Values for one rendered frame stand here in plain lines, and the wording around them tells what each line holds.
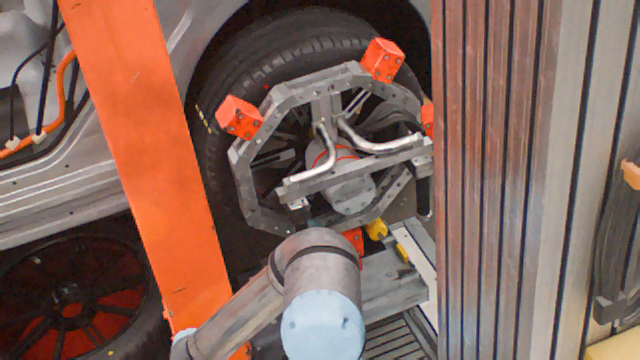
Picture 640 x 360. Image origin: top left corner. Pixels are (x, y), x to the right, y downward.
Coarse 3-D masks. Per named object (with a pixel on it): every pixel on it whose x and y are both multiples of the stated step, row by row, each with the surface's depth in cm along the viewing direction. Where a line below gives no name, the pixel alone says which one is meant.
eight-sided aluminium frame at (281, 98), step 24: (336, 72) 221; (360, 72) 219; (288, 96) 215; (312, 96) 217; (384, 96) 226; (408, 96) 230; (264, 120) 217; (240, 144) 224; (240, 168) 223; (240, 192) 228; (384, 192) 250; (264, 216) 238; (336, 216) 253; (360, 216) 251
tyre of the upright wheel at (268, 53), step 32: (256, 32) 229; (288, 32) 225; (320, 32) 225; (352, 32) 228; (224, 64) 229; (256, 64) 221; (288, 64) 219; (320, 64) 223; (192, 96) 240; (224, 96) 224; (256, 96) 221; (416, 96) 242; (192, 128) 242; (224, 160) 230; (224, 192) 237
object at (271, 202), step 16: (352, 96) 238; (368, 96) 262; (304, 112) 233; (352, 112) 240; (368, 112) 264; (304, 128) 237; (336, 128) 245; (352, 128) 243; (288, 144) 240; (304, 144) 245; (352, 144) 247; (256, 160) 237; (272, 160) 240; (304, 160) 244; (256, 176) 259; (272, 176) 265; (288, 176) 245; (256, 192) 247; (272, 192) 247; (320, 192) 262; (272, 208) 248; (320, 208) 256
